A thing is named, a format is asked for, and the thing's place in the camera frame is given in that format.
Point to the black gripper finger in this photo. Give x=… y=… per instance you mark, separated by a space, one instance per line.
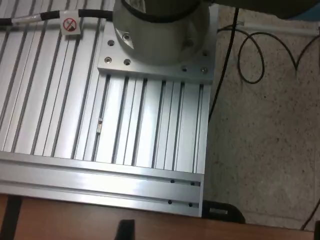
x=125 y=231

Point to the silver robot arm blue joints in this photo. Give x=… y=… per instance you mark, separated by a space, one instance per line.
x=160 y=37

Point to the small metal slot nut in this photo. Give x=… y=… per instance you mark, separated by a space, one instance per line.
x=99 y=127

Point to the black strip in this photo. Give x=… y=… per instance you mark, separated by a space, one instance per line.
x=11 y=220

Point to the aluminium profile robot stand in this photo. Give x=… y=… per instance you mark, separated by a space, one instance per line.
x=62 y=112

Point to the aluminium robot mounting plate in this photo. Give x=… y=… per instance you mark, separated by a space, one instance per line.
x=155 y=71

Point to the white warning tag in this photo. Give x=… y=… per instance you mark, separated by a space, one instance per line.
x=70 y=27

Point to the black stand foot bracket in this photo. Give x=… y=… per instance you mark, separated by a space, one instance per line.
x=232 y=212

